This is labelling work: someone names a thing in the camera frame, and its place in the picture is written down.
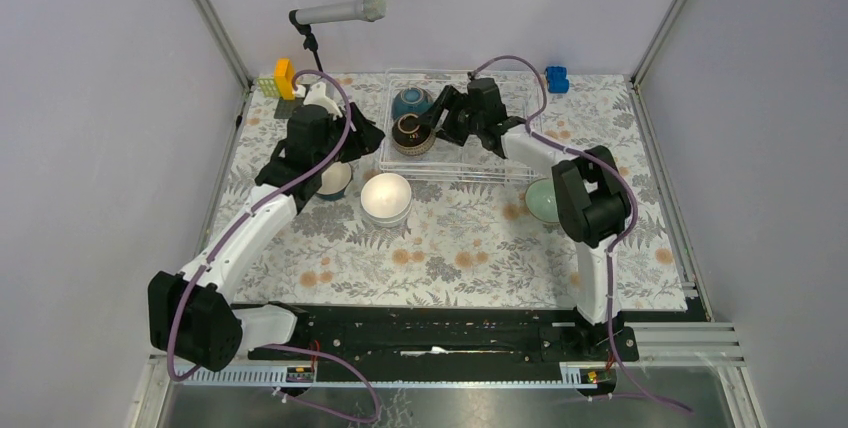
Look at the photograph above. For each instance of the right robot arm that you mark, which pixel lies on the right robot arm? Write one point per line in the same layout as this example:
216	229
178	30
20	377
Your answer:
595	208

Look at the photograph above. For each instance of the dark blue ceramic bowl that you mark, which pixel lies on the dark blue ceramic bowl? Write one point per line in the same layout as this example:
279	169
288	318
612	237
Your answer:
412	100

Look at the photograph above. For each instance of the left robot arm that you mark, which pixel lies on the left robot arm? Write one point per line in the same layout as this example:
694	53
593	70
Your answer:
190	315

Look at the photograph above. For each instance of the orange toy block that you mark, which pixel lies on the orange toy block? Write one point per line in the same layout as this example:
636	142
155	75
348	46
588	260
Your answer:
283	78

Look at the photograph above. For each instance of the teal bowl white interior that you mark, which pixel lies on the teal bowl white interior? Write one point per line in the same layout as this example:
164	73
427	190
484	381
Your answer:
334	181

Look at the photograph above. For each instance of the pale green ceramic bowl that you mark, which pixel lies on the pale green ceramic bowl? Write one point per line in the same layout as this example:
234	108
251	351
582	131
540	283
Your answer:
540	200

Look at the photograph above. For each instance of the dark brown patterned bowl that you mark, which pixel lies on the dark brown patterned bowl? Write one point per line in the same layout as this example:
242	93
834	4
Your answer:
411	138

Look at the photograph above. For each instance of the yellow-green toy block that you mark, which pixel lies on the yellow-green toy block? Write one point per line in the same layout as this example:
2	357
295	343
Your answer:
269	87

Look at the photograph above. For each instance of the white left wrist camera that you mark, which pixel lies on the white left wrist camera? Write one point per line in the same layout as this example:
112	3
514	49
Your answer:
317	94

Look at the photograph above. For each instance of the white ribbed bowl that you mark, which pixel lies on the white ribbed bowl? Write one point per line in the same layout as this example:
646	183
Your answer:
386	199

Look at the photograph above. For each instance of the grey toy baseplate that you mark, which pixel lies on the grey toy baseplate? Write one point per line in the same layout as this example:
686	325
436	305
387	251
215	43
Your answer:
285	108

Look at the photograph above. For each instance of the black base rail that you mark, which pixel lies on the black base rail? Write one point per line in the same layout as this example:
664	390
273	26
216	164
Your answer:
431	344

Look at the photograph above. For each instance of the white wire dish rack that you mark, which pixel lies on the white wire dish rack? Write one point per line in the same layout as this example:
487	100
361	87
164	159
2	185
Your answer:
445	162

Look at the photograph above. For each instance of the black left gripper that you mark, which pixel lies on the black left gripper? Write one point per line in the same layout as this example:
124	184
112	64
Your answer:
364	137

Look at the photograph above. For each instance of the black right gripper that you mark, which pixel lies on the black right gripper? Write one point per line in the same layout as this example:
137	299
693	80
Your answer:
450	99

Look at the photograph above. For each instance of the blue toy block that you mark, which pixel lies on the blue toy block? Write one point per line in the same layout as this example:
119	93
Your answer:
557	81

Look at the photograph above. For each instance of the grey microphone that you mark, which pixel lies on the grey microphone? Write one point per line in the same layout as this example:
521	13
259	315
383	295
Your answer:
356	10

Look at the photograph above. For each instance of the black microphone tripod stand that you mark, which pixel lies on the black microphone tripod stand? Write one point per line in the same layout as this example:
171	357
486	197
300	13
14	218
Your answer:
310	43

